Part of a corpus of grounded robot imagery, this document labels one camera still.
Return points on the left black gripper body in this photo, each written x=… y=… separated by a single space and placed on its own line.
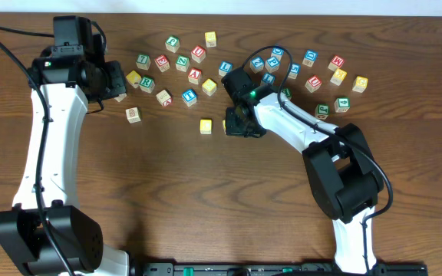
x=116 y=80

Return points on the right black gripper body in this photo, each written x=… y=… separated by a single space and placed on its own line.
x=238 y=125

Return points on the green letter R block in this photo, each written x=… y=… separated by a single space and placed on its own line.
x=147 y=84

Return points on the yellow letter C block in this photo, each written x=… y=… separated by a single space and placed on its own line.
x=206 y=126

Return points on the blue letter L block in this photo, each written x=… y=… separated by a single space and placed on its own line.
x=224 y=68

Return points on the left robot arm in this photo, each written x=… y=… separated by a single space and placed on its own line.
x=45 y=232

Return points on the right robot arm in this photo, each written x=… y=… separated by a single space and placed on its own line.
x=343 y=176

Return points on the green letter V block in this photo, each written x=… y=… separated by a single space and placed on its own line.
x=120 y=97

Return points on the yellow letter K block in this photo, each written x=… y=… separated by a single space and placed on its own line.
x=134 y=79

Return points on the natural wooden picture block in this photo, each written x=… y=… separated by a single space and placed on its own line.
x=133 y=115

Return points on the green number 7 block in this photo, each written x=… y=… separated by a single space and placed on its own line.
x=143 y=62

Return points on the yellow block centre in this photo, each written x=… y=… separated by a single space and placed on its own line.
x=209 y=87

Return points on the natural block red edge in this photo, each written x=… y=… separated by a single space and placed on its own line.
x=164 y=98

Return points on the red letter E block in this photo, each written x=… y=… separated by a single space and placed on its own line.
x=162 y=63

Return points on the green letter B block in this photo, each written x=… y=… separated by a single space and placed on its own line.
x=287 y=93

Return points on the blue letter T block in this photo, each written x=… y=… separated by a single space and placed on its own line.
x=189 y=97

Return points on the blue number 2 block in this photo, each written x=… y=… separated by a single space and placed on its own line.
x=256 y=64

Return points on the blue letter P block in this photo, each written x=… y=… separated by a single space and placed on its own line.
x=272 y=64

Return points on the red letter A block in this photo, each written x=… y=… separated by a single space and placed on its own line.
x=194 y=76

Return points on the green letter J block top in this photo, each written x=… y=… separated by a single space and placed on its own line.
x=172 y=44

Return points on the green letter j block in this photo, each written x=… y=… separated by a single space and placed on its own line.
x=321 y=111
x=172 y=44

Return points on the green letter Z block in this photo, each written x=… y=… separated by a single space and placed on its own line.
x=182 y=63

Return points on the blue number 5 block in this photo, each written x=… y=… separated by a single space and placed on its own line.
x=294 y=71

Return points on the blue letter D block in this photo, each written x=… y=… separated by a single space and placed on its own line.
x=277 y=53

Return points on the red letter U block left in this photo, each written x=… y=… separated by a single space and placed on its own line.
x=198 y=54

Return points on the red letter u block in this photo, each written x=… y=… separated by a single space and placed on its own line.
x=198 y=54
x=313 y=84

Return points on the green letter J block right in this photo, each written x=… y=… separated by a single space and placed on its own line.
x=321 y=111

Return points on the red letter U block right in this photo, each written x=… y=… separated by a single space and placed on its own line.
x=313 y=84

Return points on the yellow block top row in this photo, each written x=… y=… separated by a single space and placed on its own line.
x=211 y=39

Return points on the green number 4 block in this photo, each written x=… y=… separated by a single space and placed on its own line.
x=342 y=104

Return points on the yellow letter X block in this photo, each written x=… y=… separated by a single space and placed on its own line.
x=338 y=76

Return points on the red letter M block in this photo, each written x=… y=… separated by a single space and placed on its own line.
x=335 y=63

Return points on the yellow block far right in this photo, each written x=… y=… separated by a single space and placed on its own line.
x=360 y=84

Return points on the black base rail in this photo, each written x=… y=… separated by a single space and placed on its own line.
x=316 y=268

